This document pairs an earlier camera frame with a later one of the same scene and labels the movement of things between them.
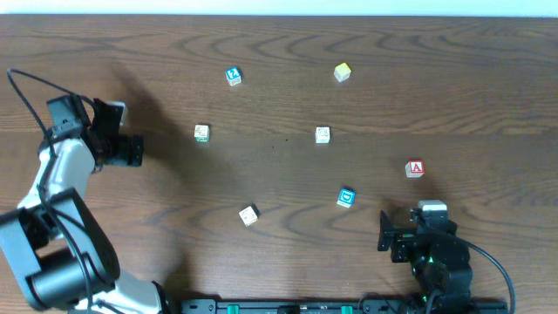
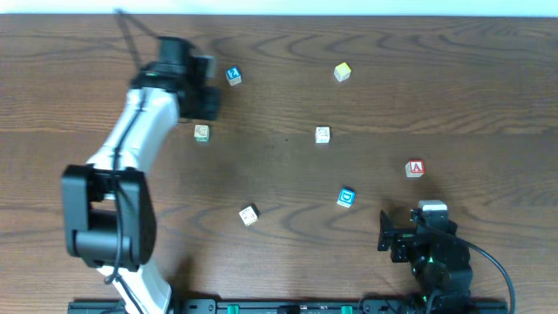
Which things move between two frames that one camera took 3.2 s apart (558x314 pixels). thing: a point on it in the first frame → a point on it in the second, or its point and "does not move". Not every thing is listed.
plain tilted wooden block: x=249 y=215 does not move
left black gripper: x=132 y=150 → x=202 y=103
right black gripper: x=399 y=243 does not move
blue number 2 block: x=233 y=75 does not move
